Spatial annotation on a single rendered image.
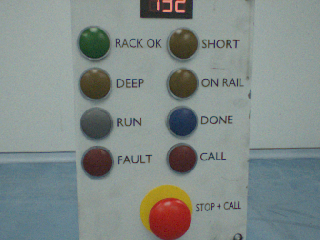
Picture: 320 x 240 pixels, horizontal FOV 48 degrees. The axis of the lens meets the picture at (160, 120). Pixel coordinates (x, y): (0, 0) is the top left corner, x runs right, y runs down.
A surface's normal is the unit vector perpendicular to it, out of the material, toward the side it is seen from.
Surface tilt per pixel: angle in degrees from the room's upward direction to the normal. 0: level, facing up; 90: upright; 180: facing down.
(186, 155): 87
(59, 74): 91
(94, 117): 87
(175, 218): 87
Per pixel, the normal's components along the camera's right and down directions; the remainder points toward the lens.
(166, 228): 0.09, 0.21
